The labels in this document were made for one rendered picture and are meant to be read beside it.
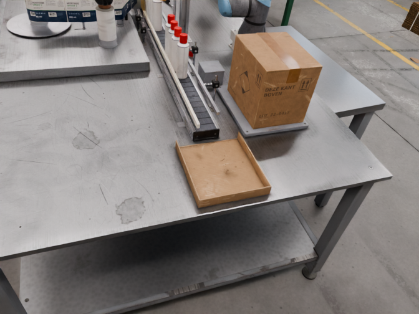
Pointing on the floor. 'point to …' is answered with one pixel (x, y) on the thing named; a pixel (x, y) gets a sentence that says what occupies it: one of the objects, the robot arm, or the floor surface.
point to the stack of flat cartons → (413, 19)
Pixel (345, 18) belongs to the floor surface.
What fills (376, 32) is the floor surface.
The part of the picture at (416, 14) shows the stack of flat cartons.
